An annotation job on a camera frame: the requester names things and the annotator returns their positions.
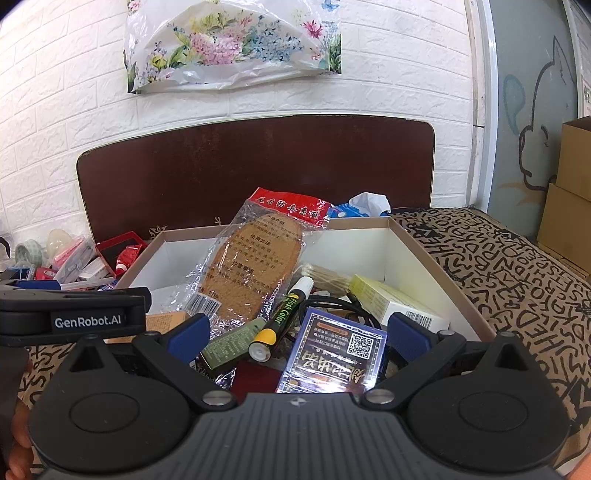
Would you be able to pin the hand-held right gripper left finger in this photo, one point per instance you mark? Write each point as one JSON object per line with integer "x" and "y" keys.
{"x": 191, "y": 337}

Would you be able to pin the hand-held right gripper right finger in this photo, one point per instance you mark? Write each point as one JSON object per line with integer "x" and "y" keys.
{"x": 408, "y": 337}

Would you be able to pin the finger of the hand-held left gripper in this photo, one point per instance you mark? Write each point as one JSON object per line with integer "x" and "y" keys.
{"x": 39, "y": 285}

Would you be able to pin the white cardboard box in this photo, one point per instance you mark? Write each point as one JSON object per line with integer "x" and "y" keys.
{"x": 406, "y": 249}

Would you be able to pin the brown insole packet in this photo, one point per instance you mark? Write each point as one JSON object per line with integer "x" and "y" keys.
{"x": 258, "y": 258}

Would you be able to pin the person's left hand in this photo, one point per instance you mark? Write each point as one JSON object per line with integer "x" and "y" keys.
{"x": 21, "y": 443}

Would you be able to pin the kraft paper box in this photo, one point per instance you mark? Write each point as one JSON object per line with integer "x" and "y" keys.
{"x": 166, "y": 321}

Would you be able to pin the tape roll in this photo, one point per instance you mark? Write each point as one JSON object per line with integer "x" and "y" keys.
{"x": 28, "y": 251}

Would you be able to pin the white and yellow box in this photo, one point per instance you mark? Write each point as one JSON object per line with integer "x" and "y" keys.
{"x": 397, "y": 300}

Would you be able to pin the green packet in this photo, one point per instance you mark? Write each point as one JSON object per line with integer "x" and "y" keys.
{"x": 231, "y": 346}

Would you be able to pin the pile of small packets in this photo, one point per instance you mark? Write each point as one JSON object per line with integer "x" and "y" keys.
{"x": 76, "y": 261}

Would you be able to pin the dark red booklet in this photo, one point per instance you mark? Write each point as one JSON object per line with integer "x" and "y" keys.
{"x": 254, "y": 378}

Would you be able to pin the blue card deck box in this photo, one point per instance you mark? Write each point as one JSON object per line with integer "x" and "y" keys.
{"x": 332, "y": 355}

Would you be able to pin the yellow and black marker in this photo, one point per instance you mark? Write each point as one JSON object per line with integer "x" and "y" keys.
{"x": 279, "y": 318}

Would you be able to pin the red open box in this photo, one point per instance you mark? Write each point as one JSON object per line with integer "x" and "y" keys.
{"x": 138, "y": 238}

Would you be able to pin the bundle of wooden sticks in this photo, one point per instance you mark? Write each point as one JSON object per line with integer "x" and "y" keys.
{"x": 328, "y": 277}

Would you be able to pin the blue and white packet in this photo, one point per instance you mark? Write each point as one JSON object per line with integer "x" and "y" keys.
{"x": 355, "y": 207}

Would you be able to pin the dark brown headboard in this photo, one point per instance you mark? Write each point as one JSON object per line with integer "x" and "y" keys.
{"x": 207, "y": 175}

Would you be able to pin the large brown cardboard carton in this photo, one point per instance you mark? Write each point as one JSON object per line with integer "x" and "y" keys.
{"x": 568, "y": 230}

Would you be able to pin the small brown cardboard carton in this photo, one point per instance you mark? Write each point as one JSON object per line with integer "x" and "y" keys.
{"x": 577, "y": 152}

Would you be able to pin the glass panel with cat drawing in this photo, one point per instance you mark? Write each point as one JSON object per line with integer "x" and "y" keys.
{"x": 531, "y": 115}

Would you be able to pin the floral plastic bag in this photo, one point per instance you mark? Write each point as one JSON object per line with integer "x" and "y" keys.
{"x": 231, "y": 41}

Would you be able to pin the white door frame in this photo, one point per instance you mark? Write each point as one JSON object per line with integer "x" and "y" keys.
{"x": 485, "y": 92}

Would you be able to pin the wall notice board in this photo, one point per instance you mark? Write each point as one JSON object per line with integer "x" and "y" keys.
{"x": 584, "y": 55}

